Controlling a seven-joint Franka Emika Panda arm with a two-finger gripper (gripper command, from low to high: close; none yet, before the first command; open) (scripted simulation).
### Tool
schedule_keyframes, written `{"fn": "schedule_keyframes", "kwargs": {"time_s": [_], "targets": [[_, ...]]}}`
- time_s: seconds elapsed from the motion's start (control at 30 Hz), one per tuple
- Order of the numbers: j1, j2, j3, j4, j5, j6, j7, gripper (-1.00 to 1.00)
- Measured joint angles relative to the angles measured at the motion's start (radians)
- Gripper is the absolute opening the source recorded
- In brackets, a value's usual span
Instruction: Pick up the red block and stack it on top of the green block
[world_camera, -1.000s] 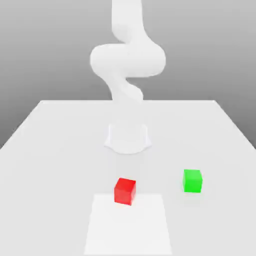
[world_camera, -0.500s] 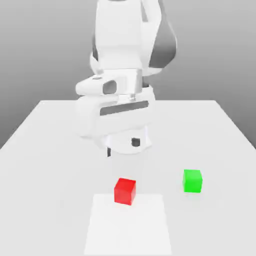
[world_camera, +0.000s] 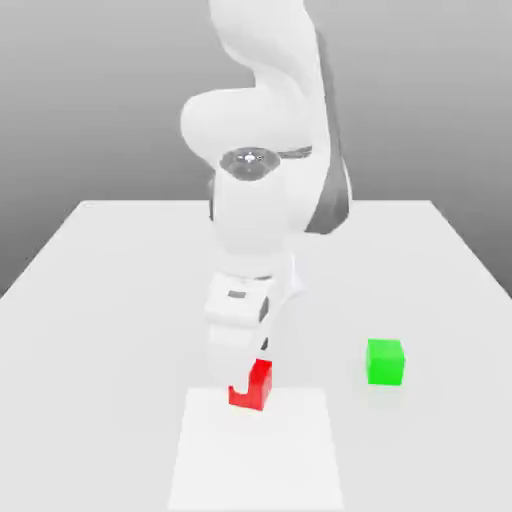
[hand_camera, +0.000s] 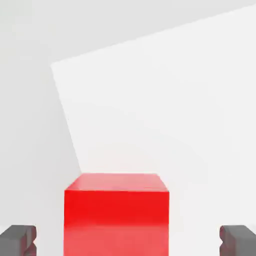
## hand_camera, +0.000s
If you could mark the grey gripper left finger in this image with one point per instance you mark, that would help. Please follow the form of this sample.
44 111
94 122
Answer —
14 241

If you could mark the small red cube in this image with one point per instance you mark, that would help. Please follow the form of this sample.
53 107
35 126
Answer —
116 216

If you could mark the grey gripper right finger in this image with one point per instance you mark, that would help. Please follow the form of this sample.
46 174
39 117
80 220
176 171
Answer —
240 242

